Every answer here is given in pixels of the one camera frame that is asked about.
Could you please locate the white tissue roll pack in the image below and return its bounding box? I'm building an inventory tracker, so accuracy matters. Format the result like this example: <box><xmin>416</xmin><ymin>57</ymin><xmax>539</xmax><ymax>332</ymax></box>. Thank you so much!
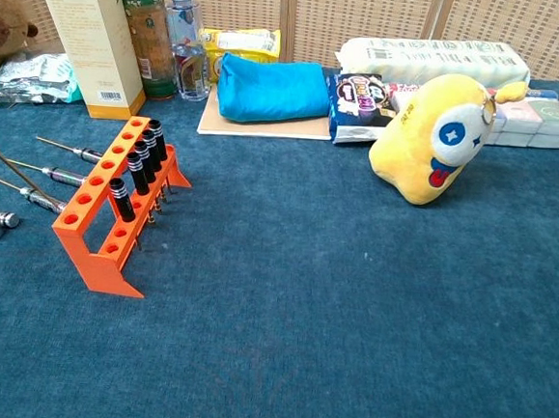
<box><xmin>332</xmin><ymin>29</ymin><xmax>535</xmax><ymax>97</ymax></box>

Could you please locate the brown capybara plush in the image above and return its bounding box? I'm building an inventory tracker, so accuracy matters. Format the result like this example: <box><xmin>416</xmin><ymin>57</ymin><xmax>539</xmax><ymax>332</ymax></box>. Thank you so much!
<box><xmin>0</xmin><ymin>0</ymin><xmax>42</xmax><ymax>82</ymax></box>

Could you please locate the beige flat board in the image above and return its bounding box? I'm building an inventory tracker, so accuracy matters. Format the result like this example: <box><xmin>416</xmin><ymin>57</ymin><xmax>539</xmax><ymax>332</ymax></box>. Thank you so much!
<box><xmin>195</xmin><ymin>84</ymin><xmax>336</xmax><ymax>146</ymax></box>

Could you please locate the yellow snack bag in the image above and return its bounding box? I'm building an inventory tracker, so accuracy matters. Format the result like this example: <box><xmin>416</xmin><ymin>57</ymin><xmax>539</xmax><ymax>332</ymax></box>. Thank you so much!
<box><xmin>194</xmin><ymin>22</ymin><xmax>283</xmax><ymax>92</ymax></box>

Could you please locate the orange screwdriver rack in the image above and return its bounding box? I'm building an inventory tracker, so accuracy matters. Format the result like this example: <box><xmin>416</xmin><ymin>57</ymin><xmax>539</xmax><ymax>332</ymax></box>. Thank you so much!
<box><xmin>46</xmin><ymin>109</ymin><xmax>198</xmax><ymax>304</ymax></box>

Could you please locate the plastic food wrap box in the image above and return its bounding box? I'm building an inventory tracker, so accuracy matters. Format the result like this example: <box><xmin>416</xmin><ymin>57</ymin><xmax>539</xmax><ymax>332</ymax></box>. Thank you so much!
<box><xmin>382</xmin><ymin>75</ymin><xmax>559</xmax><ymax>124</ymax></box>

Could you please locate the yellow plush toy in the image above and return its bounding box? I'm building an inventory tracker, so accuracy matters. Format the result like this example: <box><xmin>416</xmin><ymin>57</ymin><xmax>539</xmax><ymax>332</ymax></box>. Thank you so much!
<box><xmin>363</xmin><ymin>67</ymin><xmax>532</xmax><ymax>215</ymax></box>

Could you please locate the clear water bottle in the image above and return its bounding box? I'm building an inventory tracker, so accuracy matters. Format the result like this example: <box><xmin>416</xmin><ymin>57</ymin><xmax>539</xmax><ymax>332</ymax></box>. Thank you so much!
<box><xmin>158</xmin><ymin>0</ymin><xmax>217</xmax><ymax>103</ymax></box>

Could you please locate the blue table cloth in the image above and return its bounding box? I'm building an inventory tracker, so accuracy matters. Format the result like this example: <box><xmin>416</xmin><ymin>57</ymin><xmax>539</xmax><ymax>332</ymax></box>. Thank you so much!
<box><xmin>0</xmin><ymin>36</ymin><xmax>559</xmax><ymax>418</ymax></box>

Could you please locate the screwdriver with gold shaft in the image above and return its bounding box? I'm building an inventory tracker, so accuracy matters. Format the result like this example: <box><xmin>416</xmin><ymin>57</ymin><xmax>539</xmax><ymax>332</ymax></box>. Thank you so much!
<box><xmin>0</xmin><ymin>173</ymin><xmax>70</xmax><ymax>216</ymax></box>
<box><xmin>34</xmin><ymin>134</ymin><xmax>105</xmax><ymax>166</ymax></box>
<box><xmin>4</xmin><ymin>156</ymin><xmax>90</xmax><ymax>189</ymax></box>

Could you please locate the blue cloth pouch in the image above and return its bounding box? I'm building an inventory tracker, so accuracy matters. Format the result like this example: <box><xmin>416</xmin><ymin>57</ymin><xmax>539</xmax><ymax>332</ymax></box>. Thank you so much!
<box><xmin>214</xmin><ymin>50</ymin><xmax>335</xmax><ymax>129</ymax></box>

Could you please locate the green tea bottle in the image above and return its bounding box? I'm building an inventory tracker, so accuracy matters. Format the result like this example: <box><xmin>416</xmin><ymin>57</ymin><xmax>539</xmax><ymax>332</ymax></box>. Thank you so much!
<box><xmin>110</xmin><ymin>0</ymin><xmax>185</xmax><ymax>102</ymax></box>

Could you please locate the woven folding screen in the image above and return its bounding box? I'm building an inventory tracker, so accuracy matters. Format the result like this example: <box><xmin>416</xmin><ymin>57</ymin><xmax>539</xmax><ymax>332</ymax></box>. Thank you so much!
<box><xmin>0</xmin><ymin>0</ymin><xmax>559</xmax><ymax>96</ymax></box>

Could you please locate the dark purple pad pack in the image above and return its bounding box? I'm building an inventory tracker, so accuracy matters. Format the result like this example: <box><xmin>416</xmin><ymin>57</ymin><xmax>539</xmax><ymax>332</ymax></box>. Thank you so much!
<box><xmin>320</xmin><ymin>69</ymin><xmax>401</xmax><ymax>151</ymax></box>

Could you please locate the pastel tissue packet multipack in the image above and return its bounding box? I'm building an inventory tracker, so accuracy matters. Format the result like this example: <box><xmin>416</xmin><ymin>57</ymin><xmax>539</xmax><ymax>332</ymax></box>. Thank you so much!
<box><xmin>479</xmin><ymin>94</ymin><xmax>559</xmax><ymax>152</ymax></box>

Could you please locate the black handled driver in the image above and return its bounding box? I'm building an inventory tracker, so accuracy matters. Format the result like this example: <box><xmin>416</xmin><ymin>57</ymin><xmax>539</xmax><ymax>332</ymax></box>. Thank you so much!
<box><xmin>145</xmin><ymin>119</ymin><xmax>172</xmax><ymax>163</ymax></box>
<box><xmin>129</xmin><ymin>139</ymin><xmax>160</xmax><ymax>184</ymax></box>
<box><xmin>123</xmin><ymin>151</ymin><xmax>154</xmax><ymax>197</ymax></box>
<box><xmin>105</xmin><ymin>177</ymin><xmax>139</xmax><ymax>223</ymax></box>
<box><xmin>138</xmin><ymin>128</ymin><xmax>166</xmax><ymax>174</ymax></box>

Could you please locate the silver foil packet bag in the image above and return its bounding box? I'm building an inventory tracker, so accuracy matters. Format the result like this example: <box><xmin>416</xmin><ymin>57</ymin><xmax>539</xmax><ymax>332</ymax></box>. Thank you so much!
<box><xmin>0</xmin><ymin>47</ymin><xmax>83</xmax><ymax>107</ymax></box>

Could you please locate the tall yellow carton box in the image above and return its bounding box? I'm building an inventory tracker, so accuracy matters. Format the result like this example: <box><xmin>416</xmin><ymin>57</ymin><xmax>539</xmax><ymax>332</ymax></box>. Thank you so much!
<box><xmin>24</xmin><ymin>0</ymin><xmax>155</xmax><ymax>124</ymax></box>

